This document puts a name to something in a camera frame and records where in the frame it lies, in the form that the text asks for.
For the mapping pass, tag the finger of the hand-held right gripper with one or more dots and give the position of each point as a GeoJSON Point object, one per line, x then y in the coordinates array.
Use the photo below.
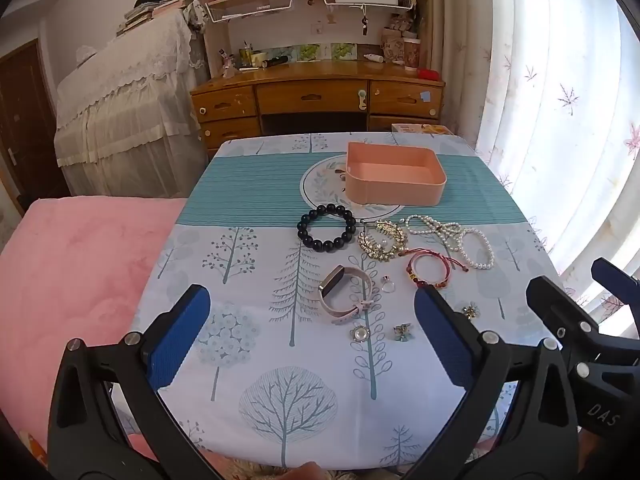
{"type": "Point", "coordinates": [555, 305]}
{"type": "Point", "coordinates": [615, 272]}

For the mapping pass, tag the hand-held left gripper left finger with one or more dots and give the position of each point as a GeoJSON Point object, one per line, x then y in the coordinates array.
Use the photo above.
{"type": "Point", "coordinates": [180, 335]}

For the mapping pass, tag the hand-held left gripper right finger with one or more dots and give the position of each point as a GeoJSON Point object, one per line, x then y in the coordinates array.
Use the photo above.
{"type": "Point", "coordinates": [442, 330]}

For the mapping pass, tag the pink plastic box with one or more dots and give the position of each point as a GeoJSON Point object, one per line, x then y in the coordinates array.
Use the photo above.
{"type": "Point", "coordinates": [395, 187]}

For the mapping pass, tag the small flower brooch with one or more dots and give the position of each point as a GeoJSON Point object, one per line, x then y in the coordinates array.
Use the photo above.
{"type": "Point", "coordinates": [470, 311]}

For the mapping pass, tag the round pearl brooch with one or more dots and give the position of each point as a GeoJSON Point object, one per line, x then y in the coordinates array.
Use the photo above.
{"type": "Point", "coordinates": [359, 334]}

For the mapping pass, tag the pink fluffy blanket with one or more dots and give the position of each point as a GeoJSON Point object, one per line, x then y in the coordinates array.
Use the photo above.
{"type": "Point", "coordinates": [75, 285]}

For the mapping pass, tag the tree print tablecloth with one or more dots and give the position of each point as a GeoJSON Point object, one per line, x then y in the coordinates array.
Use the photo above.
{"type": "Point", "coordinates": [260, 200]}

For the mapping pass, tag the white floral curtain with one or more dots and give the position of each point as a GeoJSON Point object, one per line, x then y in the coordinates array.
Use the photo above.
{"type": "Point", "coordinates": [550, 85]}

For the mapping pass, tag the orange cardboard box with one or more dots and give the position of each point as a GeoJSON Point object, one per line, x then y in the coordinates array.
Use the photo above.
{"type": "Point", "coordinates": [425, 129]}

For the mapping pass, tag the green white drawer tag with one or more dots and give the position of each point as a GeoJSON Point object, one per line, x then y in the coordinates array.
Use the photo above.
{"type": "Point", "coordinates": [361, 99]}

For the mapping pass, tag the red flat box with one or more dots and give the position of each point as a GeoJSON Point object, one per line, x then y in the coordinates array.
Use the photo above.
{"type": "Point", "coordinates": [428, 74]}

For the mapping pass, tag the small figurine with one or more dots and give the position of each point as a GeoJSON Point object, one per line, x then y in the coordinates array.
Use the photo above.
{"type": "Point", "coordinates": [229, 67]}

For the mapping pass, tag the brown wooden door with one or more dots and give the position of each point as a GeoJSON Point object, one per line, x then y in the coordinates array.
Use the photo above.
{"type": "Point", "coordinates": [22, 110]}

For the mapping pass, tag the red paper cup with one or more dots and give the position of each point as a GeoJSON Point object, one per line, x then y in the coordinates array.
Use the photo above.
{"type": "Point", "coordinates": [411, 55]}

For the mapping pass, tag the small white bottle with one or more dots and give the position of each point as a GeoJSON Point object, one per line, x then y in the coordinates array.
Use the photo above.
{"type": "Point", "coordinates": [372, 58]}

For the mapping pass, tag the pen holder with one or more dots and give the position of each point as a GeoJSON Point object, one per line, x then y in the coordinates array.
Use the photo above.
{"type": "Point", "coordinates": [245, 56]}

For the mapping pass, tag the patterned paper bag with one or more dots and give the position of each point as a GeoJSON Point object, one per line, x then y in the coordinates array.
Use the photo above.
{"type": "Point", "coordinates": [392, 45]}

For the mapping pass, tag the black flashlight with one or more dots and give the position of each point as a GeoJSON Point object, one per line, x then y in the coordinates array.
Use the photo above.
{"type": "Point", "coordinates": [275, 61]}

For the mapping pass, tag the green picture card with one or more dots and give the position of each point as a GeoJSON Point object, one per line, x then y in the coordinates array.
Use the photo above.
{"type": "Point", "coordinates": [309, 51]}
{"type": "Point", "coordinates": [344, 50]}

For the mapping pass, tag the hanging keys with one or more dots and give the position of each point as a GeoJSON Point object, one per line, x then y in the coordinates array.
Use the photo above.
{"type": "Point", "coordinates": [365, 26]}

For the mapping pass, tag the wooden bookshelf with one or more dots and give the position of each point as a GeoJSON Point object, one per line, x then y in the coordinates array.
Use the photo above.
{"type": "Point", "coordinates": [320, 30]}

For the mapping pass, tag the stack of books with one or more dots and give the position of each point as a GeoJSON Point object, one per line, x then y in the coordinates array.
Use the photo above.
{"type": "Point", "coordinates": [145, 12]}

